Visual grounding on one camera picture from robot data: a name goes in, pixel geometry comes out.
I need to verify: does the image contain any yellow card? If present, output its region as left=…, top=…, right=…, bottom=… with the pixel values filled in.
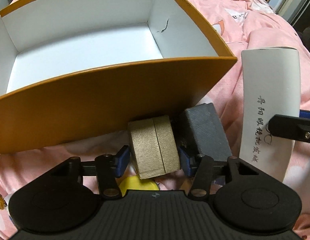
left=119, top=176, right=159, bottom=196

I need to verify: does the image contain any orange cardboard box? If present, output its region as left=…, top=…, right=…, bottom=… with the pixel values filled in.
left=0, top=0, right=237, bottom=154

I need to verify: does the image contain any pink bedsheet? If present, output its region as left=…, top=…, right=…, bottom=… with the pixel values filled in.
left=0, top=0, right=310, bottom=239

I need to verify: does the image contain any white glasses case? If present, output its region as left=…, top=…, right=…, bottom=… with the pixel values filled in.
left=239, top=47, right=301, bottom=181

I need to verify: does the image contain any grey fabric case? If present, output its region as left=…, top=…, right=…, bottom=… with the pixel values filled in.
left=184, top=103, right=231, bottom=161

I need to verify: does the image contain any gold fabric box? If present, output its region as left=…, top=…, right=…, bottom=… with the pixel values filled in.
left=128, top=115, right=180, bottom=179

